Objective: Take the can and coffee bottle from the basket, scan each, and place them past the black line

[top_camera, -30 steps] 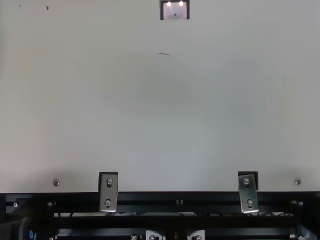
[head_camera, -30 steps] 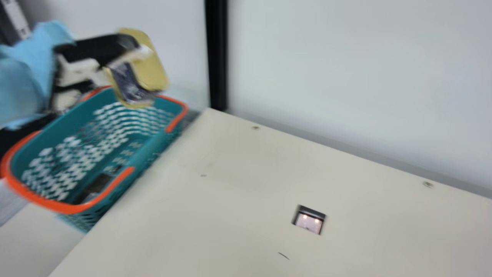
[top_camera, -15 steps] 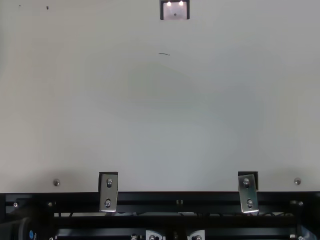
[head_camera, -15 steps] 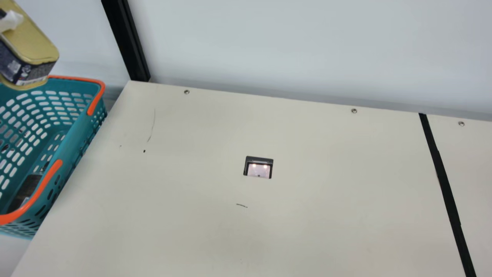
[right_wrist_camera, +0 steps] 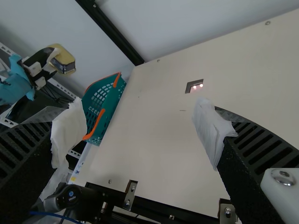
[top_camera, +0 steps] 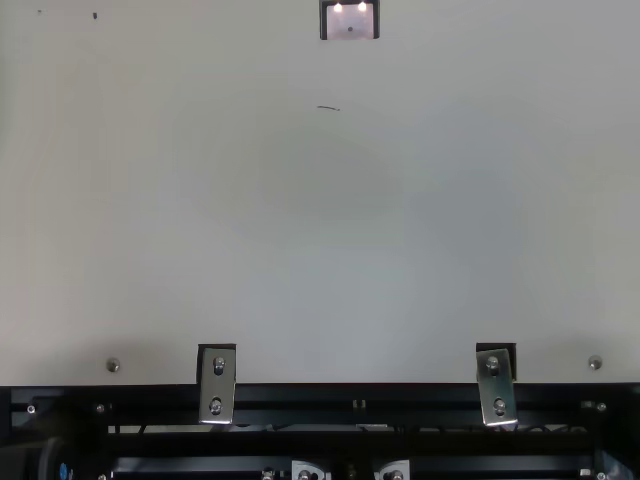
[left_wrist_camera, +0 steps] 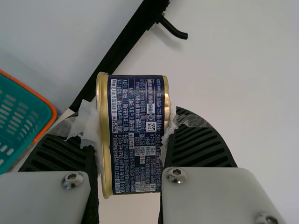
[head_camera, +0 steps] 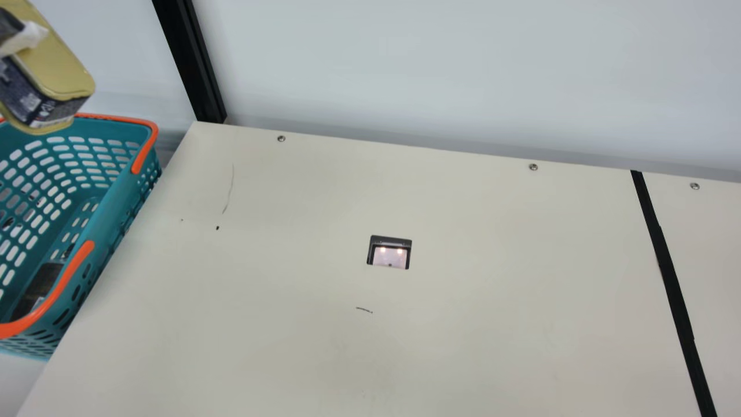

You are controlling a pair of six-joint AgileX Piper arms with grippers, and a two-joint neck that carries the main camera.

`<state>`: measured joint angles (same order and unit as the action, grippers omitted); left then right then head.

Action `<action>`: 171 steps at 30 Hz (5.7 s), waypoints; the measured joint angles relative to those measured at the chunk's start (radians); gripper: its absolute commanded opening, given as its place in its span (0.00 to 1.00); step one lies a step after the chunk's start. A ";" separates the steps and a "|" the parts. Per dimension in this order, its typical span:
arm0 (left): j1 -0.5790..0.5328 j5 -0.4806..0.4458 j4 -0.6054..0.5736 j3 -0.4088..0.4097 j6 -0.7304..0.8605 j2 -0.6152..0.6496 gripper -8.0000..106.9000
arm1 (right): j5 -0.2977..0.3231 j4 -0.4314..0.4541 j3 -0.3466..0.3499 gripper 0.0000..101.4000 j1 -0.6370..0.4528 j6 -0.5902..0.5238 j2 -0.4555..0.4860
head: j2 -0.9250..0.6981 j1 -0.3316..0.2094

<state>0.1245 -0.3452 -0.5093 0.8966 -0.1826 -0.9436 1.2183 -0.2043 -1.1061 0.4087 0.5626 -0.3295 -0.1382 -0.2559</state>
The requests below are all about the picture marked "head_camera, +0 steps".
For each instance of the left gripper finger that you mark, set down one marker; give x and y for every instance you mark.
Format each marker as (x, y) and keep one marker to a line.
(17, 37)

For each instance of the gold rectangular tin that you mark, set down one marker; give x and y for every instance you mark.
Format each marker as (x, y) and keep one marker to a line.
(52, 75)

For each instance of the teal shopping basket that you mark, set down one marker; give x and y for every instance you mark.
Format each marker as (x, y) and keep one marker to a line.
(118, 197)

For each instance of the dark coffee bottle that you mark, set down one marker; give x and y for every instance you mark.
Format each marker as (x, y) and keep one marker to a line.
(40, 284)

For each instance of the small square scanner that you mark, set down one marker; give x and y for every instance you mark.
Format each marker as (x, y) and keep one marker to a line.
(389, 255)

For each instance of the black strip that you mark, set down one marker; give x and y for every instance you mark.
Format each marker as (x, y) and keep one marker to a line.
(671, 284)

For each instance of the black post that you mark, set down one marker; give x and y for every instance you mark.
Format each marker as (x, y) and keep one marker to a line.
(191, 58)

